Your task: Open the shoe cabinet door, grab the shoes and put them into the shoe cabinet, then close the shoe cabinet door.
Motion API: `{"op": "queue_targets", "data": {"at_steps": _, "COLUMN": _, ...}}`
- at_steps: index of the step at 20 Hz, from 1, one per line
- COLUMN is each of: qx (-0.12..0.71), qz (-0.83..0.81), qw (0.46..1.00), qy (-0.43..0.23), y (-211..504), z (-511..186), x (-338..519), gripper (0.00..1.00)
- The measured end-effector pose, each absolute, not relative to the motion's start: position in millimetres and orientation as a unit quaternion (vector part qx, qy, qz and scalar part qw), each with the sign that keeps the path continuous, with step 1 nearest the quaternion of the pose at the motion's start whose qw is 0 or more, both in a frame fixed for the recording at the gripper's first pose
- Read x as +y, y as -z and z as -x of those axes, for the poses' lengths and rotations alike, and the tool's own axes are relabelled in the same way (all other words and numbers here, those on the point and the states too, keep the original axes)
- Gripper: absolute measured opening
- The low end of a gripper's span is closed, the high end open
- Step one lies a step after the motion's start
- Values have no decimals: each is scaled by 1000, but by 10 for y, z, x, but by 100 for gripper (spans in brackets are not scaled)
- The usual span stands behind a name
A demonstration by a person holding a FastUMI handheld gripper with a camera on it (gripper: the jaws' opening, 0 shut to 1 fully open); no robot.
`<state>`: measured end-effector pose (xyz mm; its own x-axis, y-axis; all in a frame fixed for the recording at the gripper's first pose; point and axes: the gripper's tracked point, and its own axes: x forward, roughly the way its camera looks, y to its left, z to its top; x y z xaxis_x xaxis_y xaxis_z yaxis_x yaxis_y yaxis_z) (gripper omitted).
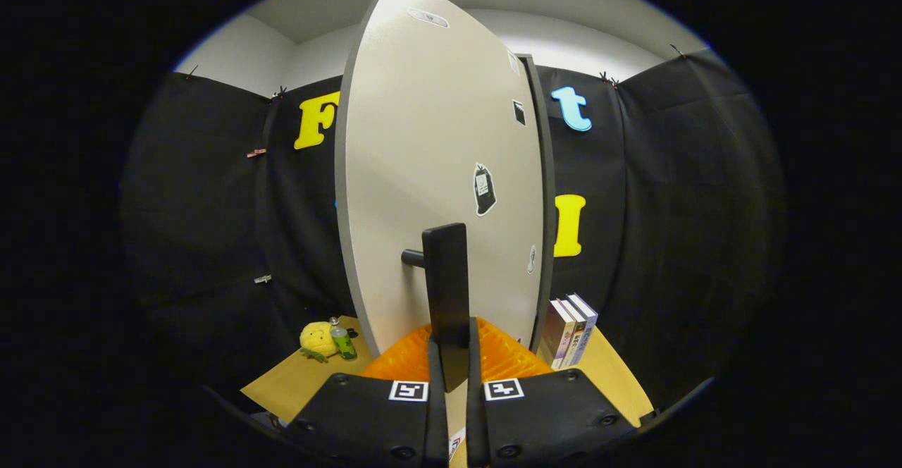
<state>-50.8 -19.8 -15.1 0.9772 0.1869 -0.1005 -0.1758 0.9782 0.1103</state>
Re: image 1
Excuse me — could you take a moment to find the black backdrop cloth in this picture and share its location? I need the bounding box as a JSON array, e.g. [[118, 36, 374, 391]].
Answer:
[[120, 47, 786, 412]]

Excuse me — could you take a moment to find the beige shoe cabinet door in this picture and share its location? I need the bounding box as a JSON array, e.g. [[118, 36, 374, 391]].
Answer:
[[335, 0, 547, 363]]

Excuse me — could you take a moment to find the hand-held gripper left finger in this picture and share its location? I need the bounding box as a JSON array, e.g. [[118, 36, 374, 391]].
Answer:
[[285, 324, 452, 468]]

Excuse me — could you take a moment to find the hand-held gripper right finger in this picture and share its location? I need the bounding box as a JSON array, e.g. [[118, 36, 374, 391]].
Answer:
[[465, 316, 643, 468]]

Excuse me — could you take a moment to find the grey shoe cabinet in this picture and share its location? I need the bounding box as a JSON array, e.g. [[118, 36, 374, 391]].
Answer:
[[517, 54, 559, 356]]

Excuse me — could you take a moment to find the pale spine book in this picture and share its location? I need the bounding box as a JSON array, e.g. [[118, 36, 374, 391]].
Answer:
[[537, 299, 577, 370]]

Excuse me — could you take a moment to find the dark brown spine book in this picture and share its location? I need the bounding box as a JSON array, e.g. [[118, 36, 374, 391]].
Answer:
[[560, 297, 588, 369]]

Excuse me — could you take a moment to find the yellow plush toy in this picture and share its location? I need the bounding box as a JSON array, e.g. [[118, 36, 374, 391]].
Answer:
[[299, 321, 339, 363]]

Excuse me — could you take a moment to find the black door handle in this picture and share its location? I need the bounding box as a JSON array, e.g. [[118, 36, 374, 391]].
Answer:
[[402, 223, 471, 393]]

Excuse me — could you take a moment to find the small green bottle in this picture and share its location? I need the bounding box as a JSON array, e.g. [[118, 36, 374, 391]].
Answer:
[[329, 316, 358, 361]]

